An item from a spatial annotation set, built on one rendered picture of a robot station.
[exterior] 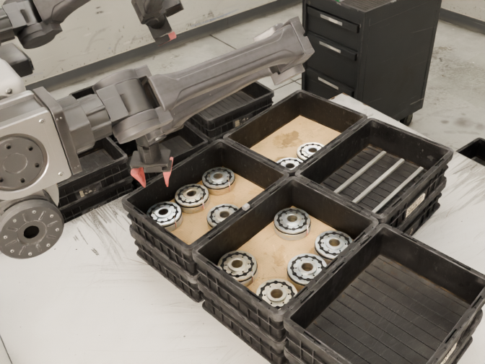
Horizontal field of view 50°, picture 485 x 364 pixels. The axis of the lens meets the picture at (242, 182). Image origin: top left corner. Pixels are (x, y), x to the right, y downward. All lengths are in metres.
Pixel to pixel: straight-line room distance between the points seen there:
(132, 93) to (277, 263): 0.71
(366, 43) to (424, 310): 1.68
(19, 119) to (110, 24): 3.54
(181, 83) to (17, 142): 0.28
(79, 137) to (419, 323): 0.88
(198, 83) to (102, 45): 3.42
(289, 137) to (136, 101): 1.05
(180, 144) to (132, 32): 1.89
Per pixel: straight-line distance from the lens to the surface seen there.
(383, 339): 1.28
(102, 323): 1.53
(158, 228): 1.39
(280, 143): 1.82
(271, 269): 1.39
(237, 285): 1.23
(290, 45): 1.01
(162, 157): 1.40
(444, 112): 3.67
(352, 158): 1.76
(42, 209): 1.15
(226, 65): 0.94
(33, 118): 0.78
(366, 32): 2.72
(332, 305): 1.32
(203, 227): 1.52
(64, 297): 1.62
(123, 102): 0.86
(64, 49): 4.22
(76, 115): 0.81
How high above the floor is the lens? 1.88
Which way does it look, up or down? 39 degrees down
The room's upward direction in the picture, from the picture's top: 5 degrees counter-clockwise
